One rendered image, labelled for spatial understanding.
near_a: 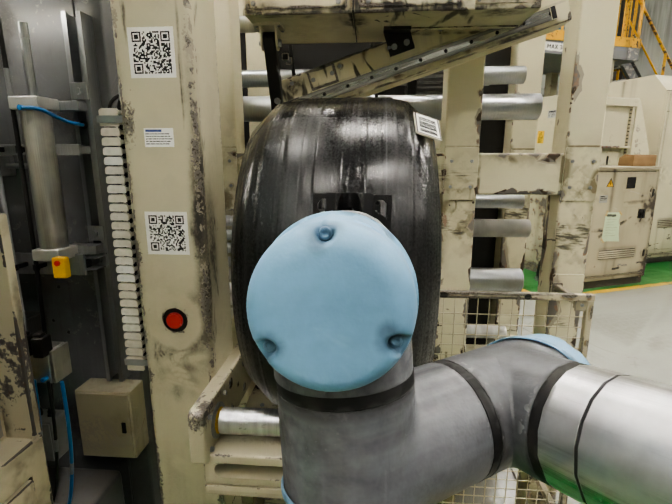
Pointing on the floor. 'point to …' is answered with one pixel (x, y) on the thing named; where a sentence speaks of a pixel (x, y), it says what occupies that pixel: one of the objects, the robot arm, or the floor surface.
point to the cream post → (169, 162)
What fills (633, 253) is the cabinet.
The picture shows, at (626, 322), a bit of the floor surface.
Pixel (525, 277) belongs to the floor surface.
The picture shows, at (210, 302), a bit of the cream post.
